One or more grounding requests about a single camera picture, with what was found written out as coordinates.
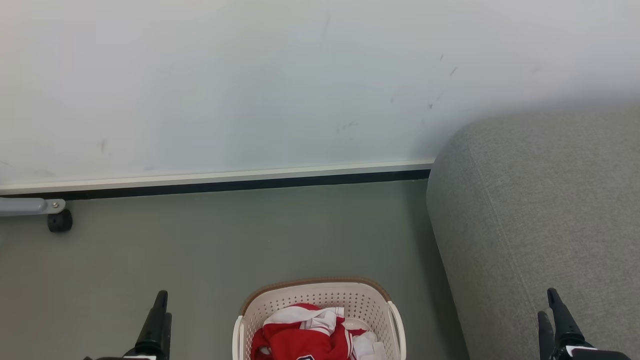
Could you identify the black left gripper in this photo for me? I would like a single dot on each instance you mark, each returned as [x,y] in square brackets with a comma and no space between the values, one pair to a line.
[120,357]

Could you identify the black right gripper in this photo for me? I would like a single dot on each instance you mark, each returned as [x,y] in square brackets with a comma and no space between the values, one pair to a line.
[590,354]

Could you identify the red jersey with printed logo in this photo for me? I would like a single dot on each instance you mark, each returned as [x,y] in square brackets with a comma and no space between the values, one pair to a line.
[295,342]

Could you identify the grey fabric sofa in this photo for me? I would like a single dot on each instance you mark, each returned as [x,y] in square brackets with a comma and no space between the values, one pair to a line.
[540,210]

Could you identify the black caster wheel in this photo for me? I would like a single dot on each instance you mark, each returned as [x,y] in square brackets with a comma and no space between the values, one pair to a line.
[60,221]

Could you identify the white and black skirting board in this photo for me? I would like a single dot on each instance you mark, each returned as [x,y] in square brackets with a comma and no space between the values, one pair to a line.
[215,181]

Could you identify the grey metal furniture leg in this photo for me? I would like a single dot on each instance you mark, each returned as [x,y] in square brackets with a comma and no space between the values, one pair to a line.
[25,206]

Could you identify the cream perforated laundry basket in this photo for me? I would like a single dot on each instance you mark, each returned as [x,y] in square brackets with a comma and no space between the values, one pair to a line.
[360,300]

